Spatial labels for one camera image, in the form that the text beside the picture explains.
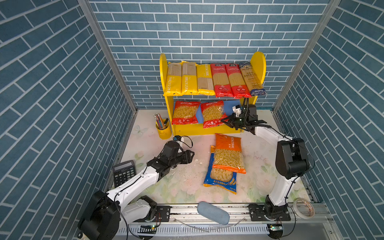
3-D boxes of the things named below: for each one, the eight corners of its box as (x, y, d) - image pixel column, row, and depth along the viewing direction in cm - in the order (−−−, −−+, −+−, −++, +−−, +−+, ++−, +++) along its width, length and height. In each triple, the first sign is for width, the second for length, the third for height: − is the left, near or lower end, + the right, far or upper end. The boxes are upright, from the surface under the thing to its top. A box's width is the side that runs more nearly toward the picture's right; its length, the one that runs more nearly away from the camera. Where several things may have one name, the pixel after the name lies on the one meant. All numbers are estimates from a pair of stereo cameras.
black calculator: (117, 186, 84) (114, 184, 82) (114, 169, 91) (111, 166, 88) (137, 177, 88) (135, 174, 85) (133, 161, 95) (131, 158, 92)
